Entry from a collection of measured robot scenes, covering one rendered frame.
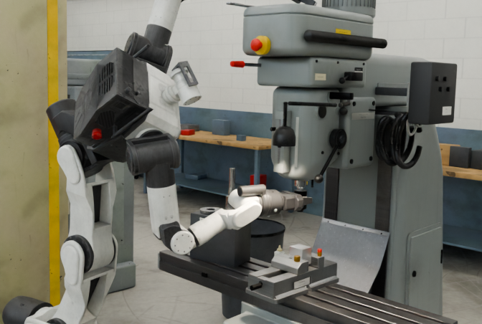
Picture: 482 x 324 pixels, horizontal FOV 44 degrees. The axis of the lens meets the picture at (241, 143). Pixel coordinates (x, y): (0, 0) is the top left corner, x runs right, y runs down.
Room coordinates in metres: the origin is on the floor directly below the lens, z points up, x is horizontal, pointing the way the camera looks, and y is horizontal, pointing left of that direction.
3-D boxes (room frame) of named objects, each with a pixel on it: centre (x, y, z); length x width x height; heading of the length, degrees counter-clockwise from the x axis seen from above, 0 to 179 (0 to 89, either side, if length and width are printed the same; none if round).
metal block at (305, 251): (2.08, -0.22, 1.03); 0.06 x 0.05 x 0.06; 44
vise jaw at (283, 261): (2.04, -0.18, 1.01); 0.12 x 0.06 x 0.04; 44
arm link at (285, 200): (2.04, -0.14, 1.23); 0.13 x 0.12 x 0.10; 32
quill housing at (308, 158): (2.09, -0.22, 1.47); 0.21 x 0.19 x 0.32; 47
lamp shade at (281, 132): (1.87, -0.14, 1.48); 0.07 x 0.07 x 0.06
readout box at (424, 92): (2.08, -0.67, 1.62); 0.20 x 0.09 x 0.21; 137
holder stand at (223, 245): (2.36, 0.07, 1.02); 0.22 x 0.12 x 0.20; 57
